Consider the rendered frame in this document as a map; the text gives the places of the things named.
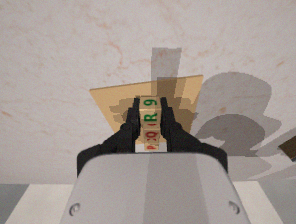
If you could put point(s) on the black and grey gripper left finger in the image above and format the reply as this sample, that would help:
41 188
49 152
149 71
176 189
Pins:
121 141

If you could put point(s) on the tan flat mat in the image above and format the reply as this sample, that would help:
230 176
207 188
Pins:
181 94

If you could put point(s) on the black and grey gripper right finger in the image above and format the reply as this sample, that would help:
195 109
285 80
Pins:
178 139

